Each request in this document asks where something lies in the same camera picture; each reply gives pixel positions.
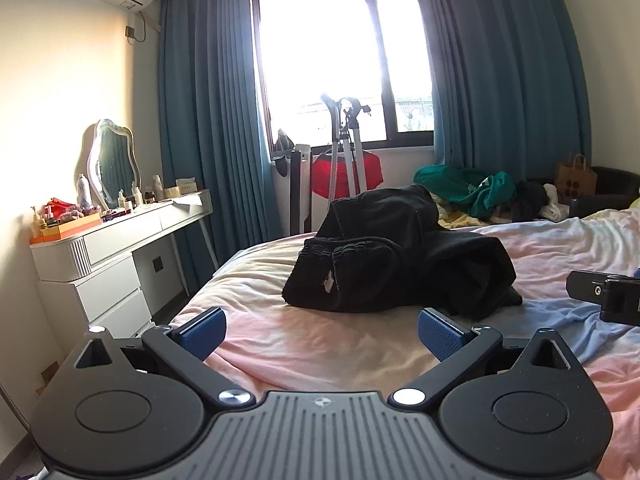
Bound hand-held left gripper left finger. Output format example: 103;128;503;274
75;306;252;409

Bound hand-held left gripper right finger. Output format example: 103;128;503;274
392;307;576;409

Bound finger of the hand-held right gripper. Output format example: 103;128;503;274
566;270;608;306

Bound black pants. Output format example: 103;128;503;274
281;184;524;322

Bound white cloth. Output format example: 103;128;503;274
542;183;568;221

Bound white dressing table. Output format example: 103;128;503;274
29;189;221;338

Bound brown paper bag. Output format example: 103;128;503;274
555;154;599;206

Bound black sofa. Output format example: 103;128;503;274
570;165;640;218

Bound bed with pastel sheet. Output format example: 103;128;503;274
170;205;640;480

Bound yellow cloth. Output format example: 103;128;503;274
432;195;501;231

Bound beige tissue box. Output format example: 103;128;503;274
165;178;198;198

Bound green garment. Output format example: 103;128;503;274
413;164;516;216

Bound cardboard box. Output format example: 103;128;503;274
40;362;63;396

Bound orange tray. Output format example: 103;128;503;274
30;211;103;245

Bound white tower appliance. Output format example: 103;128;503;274
290;144;313;235

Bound wavy framed mirror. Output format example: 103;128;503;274
87;119;143;211

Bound dark hanging cloth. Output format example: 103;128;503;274
272;129;296;176

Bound red cloth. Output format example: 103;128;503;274
311;150;385;200

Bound blue curtain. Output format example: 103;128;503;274
157;0;281;296
407;0;593;196

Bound window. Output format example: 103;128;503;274
247;0;436;153

